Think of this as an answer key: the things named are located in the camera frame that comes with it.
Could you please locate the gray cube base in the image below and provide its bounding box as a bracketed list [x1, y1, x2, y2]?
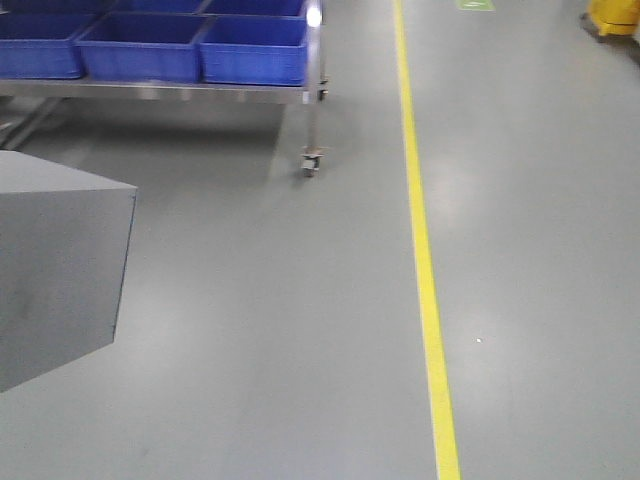
[1, 150, 138, 391]

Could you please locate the blue cart bin right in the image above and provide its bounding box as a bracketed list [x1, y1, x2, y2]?
[199, 15, 307, 87]

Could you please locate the blue cart bin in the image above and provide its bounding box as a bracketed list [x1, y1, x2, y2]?
[75, 12, 207, 83]
[199, 15, 307, 87]
[1, 13, 97, 79]

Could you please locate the blue cart bin middle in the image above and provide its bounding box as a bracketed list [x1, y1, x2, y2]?
[75, 12, 207, 83]

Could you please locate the blue cart bin left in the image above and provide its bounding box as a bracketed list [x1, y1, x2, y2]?
[1, 13, 97, 79]

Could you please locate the steel cart with wheels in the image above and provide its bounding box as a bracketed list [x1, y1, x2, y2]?
[0, 0, 331, 180]

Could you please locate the yellow mop bucket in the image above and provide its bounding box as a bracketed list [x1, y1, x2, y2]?
[580, 0, 639, 41]

